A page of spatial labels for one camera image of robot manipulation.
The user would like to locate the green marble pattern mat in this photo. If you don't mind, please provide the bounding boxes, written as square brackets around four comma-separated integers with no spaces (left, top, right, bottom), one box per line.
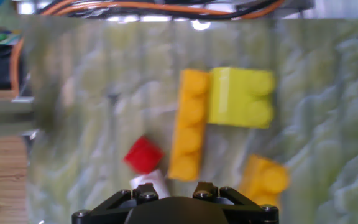
[20,17,358,224]

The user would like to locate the white toy brick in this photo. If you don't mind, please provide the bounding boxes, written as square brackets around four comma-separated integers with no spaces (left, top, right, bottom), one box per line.
[129,169,170,200]

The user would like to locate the lime yellow brick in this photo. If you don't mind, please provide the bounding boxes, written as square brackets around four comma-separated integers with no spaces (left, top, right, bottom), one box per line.
[206,67,276,130]

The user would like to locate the yellow-orange two-stud brick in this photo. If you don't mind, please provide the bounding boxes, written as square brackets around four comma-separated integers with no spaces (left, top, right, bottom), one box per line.
[237,154,290,209]

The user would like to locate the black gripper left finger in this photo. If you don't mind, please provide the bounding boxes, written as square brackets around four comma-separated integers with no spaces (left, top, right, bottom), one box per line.
[71,182,160,224]

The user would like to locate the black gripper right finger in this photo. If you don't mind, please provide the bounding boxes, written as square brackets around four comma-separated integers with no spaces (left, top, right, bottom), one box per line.
[193,182,280,224]

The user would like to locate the red toy brick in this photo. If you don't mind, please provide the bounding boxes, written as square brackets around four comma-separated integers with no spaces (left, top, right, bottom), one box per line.
[122,135,164,175]

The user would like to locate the orange cable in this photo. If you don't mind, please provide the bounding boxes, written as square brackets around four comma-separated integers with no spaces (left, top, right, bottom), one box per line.
[39,0,287,20]

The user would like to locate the yellow-orange four-stud brick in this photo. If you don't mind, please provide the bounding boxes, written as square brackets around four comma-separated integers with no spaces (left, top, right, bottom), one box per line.
[168,68,213,183]

